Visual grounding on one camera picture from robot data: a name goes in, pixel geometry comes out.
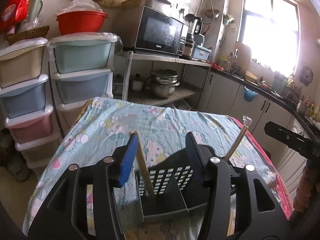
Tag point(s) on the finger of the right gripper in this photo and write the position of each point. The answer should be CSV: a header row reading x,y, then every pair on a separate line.
x,y
307,148

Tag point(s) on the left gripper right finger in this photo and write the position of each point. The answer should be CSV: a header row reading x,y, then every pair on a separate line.
x,y
258,213

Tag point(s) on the wooden chopsticks pair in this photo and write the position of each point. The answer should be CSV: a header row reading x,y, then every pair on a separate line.
x,y
247,121
231,223
143,167

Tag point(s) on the white kitchen cabinets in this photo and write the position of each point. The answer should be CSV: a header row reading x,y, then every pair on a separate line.
x,y
224,94

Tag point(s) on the kitchen window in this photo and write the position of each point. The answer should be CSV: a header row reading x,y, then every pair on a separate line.
x,y
270,28

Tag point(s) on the right hand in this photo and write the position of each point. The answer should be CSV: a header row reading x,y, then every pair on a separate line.
x,y
303,193

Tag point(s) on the pink blanket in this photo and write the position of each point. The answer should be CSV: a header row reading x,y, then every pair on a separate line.
x,y
250,152

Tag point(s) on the blue hanging bin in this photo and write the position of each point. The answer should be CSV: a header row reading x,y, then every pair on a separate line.
x,y
249,95

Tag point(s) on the cartoon print tablecloth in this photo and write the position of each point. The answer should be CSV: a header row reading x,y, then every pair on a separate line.
x,y
105,125

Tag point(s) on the dark green utensil caddy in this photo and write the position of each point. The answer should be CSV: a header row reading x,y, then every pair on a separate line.
x,y
177,192

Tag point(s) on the left pastel drawer tower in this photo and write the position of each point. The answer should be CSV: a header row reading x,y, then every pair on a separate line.
x,y
27,103

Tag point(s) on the pastel drawer tower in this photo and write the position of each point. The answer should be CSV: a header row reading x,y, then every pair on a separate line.
x,y
81,67
27,103

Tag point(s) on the light blue dish box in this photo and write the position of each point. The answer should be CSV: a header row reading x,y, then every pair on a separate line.
x,y
200,53

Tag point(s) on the right pastel drawer tower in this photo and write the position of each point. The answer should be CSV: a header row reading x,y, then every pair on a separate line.
x,y
81,67

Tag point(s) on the small lidded pot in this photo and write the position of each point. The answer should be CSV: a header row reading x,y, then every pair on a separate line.
x,y
137,83

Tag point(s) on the steel shelf rack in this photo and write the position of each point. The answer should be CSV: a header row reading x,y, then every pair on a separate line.
x,y
146,97

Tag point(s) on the stacked steel pots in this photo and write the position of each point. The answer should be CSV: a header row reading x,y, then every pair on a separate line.
x,y
163,82

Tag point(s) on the black blender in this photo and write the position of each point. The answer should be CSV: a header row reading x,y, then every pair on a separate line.
x,y
194,25

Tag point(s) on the wicker basket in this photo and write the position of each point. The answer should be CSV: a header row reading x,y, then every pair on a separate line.
x,y
28,34

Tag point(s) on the red plastic basin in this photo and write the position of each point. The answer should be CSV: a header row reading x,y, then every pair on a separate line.
x,y
80,21

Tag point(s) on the black microwave oven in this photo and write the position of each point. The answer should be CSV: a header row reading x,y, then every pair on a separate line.
x,y
146,29

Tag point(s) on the red plastic bag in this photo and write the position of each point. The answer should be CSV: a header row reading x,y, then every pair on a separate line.
x,y
14,12

